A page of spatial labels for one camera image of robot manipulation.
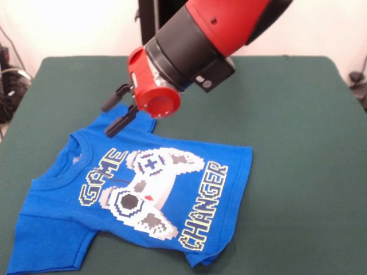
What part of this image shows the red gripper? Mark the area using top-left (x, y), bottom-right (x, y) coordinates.
top-left (100, 46), bottom-right (182, 139)

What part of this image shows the blue printed t-shirt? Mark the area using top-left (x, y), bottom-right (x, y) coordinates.
top-left (6, 103), bottom-right (253, 275)

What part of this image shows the dark green table cloth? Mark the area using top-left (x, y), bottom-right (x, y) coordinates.
top-left (0, 56), bottom-right (367, 275)

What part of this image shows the black chair base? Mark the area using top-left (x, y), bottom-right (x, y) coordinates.
top-left (348, 71), bottom-right (367, 112)

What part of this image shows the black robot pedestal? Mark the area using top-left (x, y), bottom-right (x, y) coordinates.
top-left (134, 0), bottom-right (190, 57)

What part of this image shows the black cable bundle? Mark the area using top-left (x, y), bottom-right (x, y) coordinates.
top-left (0, 42), bottom-right (32, 124)

